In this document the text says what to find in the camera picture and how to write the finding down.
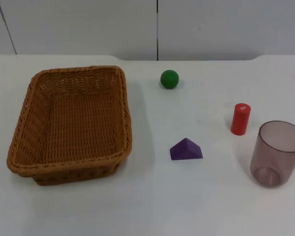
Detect brown wicker basket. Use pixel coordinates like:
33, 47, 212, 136
6, 65, 133, 186

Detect red cylinder block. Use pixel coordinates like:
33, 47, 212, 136
231, 103, 251, 136

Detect green ball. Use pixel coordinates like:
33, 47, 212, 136
160, 69, 180, 89

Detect clear cup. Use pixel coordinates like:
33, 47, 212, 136
250, 120, 295, 189

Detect purple triangular block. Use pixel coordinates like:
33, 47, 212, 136
169, 138, 204, 161

